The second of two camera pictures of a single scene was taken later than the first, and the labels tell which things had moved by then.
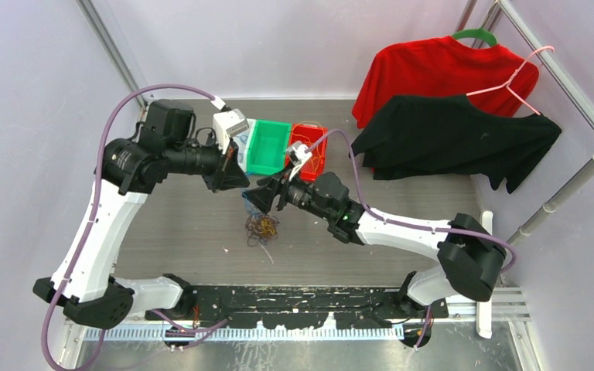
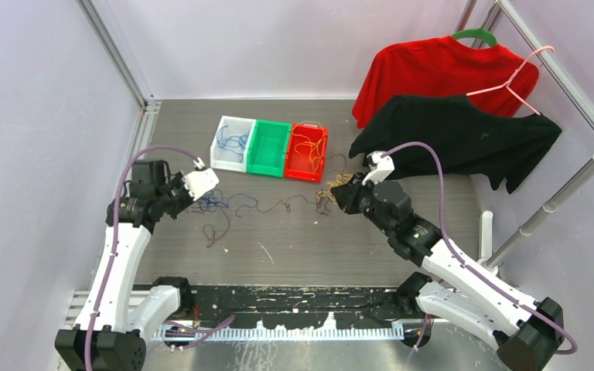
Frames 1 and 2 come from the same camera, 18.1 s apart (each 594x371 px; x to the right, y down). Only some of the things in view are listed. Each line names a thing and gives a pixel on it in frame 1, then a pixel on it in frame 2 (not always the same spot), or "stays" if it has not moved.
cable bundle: (259, 227) → (214, 200)
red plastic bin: (308, 134) stays
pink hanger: (521, 67) stays
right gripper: (263, 196) → (346, 195)
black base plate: (299, 307) stays
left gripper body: (227, 159) → (175, 196)
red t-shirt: (497, 79) stays
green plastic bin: (267, 148) stays
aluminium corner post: (100, 29) stays
